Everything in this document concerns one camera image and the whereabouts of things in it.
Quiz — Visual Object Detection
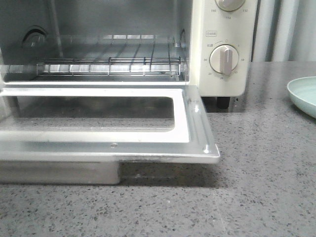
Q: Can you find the mint green plate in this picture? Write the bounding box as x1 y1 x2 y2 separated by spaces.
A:
287 77 316 118

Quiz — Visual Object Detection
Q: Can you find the black right oven foot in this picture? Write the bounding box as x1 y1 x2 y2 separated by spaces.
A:
216 97 231 109

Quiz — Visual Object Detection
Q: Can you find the oven glass door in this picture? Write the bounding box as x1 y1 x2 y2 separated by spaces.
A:
0 86 220 184

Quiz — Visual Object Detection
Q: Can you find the metal wire oven rack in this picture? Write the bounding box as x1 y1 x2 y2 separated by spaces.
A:
37 35 183 77

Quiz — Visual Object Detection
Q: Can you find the grey curtain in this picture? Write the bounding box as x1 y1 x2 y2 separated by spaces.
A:
252 0 316 62

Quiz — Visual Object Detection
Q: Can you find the beige temperature knob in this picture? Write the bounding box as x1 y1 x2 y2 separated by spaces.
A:
215 0 245 12

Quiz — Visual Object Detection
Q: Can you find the cream toaster oven body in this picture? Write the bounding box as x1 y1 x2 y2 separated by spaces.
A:
0 0 257 97

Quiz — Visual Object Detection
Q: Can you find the beige timer knob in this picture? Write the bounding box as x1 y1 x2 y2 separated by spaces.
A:
209 44 239 76

